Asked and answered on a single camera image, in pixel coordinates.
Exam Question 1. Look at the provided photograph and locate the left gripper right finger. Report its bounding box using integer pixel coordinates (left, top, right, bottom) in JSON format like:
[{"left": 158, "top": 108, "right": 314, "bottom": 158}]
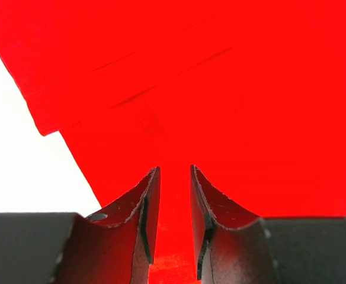
[{"left": 190, "top": 166, "right": 346, "bottom": 283}]

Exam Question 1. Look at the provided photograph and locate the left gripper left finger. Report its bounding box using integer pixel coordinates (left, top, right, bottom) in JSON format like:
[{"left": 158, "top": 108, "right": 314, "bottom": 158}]
[{"left": 0, "top": 167, "right": 161, "bottom": 283}]

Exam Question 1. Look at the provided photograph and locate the red t shirt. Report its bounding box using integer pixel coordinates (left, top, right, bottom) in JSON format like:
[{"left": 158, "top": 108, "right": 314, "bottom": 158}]
[{"left": 0, "top": 1, "right": 346, "bottom": 283}]

